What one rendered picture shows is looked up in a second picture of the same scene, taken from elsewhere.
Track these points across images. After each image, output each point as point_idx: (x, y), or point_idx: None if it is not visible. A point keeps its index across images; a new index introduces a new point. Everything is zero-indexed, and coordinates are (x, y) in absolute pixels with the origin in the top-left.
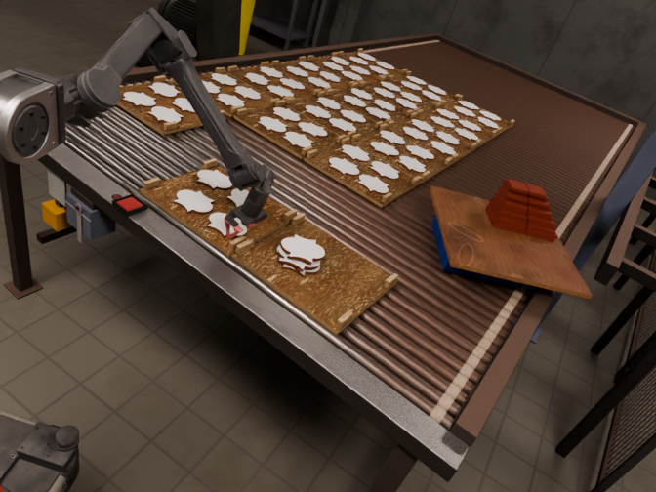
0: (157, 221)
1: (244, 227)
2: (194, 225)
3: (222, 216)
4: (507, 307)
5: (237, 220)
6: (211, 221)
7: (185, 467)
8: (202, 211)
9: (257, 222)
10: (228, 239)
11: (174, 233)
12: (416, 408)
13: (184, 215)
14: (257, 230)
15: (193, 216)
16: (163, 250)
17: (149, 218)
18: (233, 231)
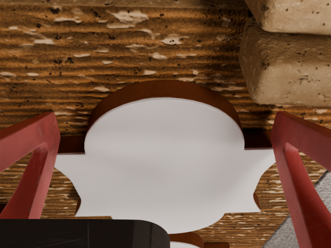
0: (295, 235)
1: (104, 136)
2: (278, 214)
3: (144, 218)
4: None
5: (89, 185)
6: (217, 218)
7: None
8: (188, 246)
9: (99, 240)
10: (274, 110)
11: (330, 202)
12: None
13: (241, 242)
14: (2, 69)
15: (223, 234)
16: None
17: (295, 243)
18: (207, 144)
